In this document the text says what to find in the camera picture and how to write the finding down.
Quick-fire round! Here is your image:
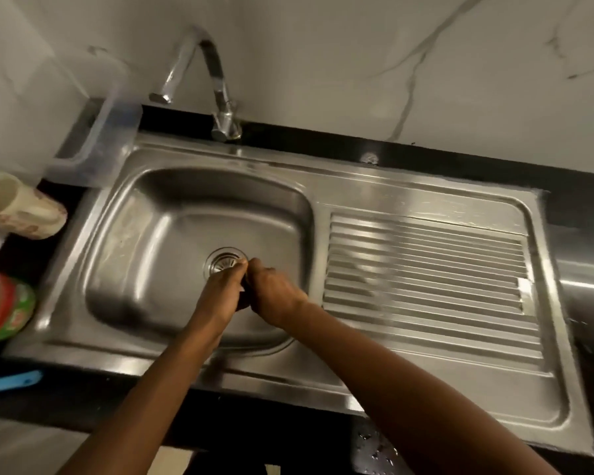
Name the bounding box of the person's left hand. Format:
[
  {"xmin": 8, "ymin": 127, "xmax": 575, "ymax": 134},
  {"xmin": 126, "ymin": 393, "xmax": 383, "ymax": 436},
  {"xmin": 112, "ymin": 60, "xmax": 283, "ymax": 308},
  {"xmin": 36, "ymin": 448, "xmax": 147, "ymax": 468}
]
[{"xmin": 189, "ymin": 258, "xmax": 249, "ymax": 339}]

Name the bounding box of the person's right hand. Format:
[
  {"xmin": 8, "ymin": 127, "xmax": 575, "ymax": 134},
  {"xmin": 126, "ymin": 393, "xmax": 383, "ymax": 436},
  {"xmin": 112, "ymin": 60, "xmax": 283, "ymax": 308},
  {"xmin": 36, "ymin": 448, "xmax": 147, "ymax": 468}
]
[{"xmin": 245, "ymin": 257, "xmax": 312, "ymax": 331}]

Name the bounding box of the person's left forearm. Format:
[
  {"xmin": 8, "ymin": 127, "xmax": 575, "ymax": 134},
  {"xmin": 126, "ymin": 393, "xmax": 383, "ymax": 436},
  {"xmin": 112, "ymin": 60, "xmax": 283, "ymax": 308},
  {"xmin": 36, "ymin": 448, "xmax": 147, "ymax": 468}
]
[{"xmin": 57, "ymin": 319, "xmax": 223, "ymax": 475}]

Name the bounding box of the person's right forearm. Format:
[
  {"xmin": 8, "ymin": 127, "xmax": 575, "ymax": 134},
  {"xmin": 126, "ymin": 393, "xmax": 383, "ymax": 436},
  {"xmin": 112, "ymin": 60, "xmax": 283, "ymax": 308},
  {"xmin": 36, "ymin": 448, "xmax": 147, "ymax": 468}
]
[{"xmin": 283, "ymin": 301, "xmax": 562, "ymax": 475}]

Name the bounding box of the round sink drain strainer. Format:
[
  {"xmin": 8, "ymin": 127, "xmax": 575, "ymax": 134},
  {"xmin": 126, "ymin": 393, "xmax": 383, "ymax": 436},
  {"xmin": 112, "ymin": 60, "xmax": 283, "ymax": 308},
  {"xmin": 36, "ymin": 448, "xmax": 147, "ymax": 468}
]
[{"xmin": 203, "ymin": 247, "xmax": 249, "ymax": 281}]

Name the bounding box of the stainless steel sink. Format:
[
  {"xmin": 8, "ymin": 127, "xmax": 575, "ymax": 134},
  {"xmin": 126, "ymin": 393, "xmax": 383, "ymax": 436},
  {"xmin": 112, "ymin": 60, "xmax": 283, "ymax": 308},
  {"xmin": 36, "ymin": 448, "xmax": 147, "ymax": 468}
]
[{"xmin": 2, "ymin": 131, "xmax": 594, "ymax": 458}]

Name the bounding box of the chrome faucet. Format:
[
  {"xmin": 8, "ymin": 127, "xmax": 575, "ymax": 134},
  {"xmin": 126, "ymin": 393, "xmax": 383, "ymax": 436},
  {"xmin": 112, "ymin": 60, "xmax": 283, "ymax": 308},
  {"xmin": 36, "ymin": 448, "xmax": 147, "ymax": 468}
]
[{"xmin": 148, "ymin": 25, "xmax": 243, "ymax": 142}]

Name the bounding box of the clear plastic container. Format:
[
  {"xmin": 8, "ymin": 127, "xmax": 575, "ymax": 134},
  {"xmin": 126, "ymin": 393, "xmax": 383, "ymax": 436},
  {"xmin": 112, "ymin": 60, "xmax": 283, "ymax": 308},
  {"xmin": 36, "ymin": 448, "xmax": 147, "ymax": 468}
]
[{"xmin": 44, "ymin": 47, "xmax": 144, "ymax": 188}]

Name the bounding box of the cream patterned cup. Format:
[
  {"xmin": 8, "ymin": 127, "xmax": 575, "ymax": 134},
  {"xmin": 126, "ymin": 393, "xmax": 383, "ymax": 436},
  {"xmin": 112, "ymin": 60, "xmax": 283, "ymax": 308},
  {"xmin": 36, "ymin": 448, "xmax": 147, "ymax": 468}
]
[{"xmin": 0, "ymin": 172, "xmax": 68, "ymax": 241}]

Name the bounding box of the red and green container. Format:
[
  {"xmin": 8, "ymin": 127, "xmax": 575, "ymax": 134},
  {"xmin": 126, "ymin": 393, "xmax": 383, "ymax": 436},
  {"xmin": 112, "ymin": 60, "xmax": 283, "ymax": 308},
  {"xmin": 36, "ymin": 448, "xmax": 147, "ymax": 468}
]
[{"xmin": 0, "ymin": 268, "xmax": 37, "ymax": 346}]

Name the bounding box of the blue plastic handle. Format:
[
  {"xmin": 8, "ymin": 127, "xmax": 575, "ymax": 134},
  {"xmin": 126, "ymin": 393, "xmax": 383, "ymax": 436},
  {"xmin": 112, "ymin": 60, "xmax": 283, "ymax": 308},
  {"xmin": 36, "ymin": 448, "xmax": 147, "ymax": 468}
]
[{"xmin": 0, "ymin": 370, "xmax": 44, "ymax": 396}]

